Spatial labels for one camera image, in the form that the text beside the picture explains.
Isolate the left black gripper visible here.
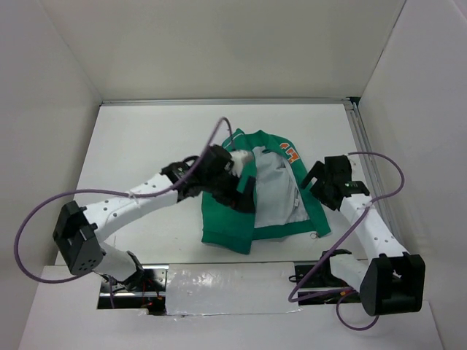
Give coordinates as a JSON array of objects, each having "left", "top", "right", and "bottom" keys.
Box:
[{"left": 204, "top": 167, "right": 255, "bottom": 214}]

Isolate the green jacket with grey lining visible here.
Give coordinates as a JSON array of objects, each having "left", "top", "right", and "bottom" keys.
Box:
[{"left": 201, "top": 129, "right": 331, "bottom": 254}]

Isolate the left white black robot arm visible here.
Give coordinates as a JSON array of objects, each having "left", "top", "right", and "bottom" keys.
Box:
[{"left": 53, "top": 145, "right": 255, "bottom": 291}]

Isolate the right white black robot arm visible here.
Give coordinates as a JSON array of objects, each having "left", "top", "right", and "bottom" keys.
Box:
[{"left": 301, "top": 155, "right": 425, "bottom": 316}]

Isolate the white front cover panel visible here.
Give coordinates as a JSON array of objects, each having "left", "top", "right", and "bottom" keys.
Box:
[{"left": 165, "top": 262, "right": 300, "bottom": 316}]

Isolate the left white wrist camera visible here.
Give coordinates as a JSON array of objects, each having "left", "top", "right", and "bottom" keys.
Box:
[{"left": 229, "top": 149, "right": 254, "bottom": 178}]

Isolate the black metal base rail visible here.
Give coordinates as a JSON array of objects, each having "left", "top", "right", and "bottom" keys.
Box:
[{"left": 97, "top": 262, "right": 346, "bottom": 316}]

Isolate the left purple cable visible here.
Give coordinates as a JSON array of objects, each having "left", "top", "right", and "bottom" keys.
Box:
[{"left": 13, "top": 116, "right": 234, "bottom": 310}]

